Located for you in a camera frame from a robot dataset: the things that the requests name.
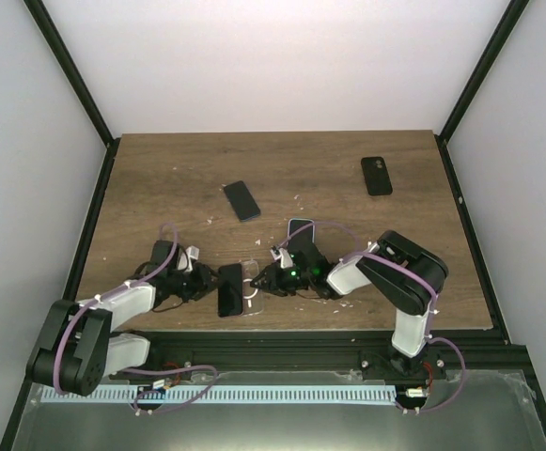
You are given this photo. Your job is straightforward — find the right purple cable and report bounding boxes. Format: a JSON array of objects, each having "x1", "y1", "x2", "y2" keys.
[{"x1": 279, "y1": 221, "x2": 468, "y2": 414}]

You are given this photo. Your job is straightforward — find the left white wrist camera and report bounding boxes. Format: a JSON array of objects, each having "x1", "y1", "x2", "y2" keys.
[{"x1": 178, "y1": 245, "x2": 199, "y2": 272}]

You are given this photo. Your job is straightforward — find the light blue phone case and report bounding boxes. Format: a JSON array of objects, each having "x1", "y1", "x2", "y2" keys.
[{"x1": 288, "y1": 218, "x2": 316, "y2": 245}]

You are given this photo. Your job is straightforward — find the pink-edged black phone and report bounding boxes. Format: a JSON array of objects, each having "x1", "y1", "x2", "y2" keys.
[{"x1": 217, "y1": 263, "x2": 243, "y2": 318}]

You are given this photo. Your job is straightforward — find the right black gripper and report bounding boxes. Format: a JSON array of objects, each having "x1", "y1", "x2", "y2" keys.
[{"x1": 250, "y1": 262, "x2": 313, "y2": 298}]

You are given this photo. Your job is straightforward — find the light blue slotted cable duct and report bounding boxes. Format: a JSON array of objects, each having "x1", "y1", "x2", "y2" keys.
[{"x1": 40, "y1": 385, "x2": 397, "y2": 406}]

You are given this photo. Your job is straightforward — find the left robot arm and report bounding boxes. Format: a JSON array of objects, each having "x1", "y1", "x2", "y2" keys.
[{"x1": 25, "y1": 240, "x2": 218, "y2": 396}]

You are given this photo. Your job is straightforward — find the black phone case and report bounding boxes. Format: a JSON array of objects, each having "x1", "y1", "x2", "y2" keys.
[{"x1": 361, "y1": 156, "x2": 393, "y2": 196}]

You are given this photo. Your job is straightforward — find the blue-edged black phone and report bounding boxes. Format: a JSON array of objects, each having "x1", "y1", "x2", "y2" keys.
[{"x1": 223, "y1": 180, "x2": 261, "y2": 222}]

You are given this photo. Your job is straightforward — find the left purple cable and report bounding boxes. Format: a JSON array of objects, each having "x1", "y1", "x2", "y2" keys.
[{"x1": 54, "y1": 223, "x2": 180, "y2": 396}]

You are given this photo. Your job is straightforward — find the clear magsafe phone case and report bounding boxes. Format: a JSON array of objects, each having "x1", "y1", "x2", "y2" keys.
[{"x1": 241, "y1": 259, "x2": 264, "y2": 316}]

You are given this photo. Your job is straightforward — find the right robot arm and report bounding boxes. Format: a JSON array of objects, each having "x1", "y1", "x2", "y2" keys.
[{"x1": 250, "y1": 230, "x2": 449, "y2": 379}]

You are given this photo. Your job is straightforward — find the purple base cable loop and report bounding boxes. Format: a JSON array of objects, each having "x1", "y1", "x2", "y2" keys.
[{"x1": 132, "y1": 367, "x2": 221, "y2": 417}]

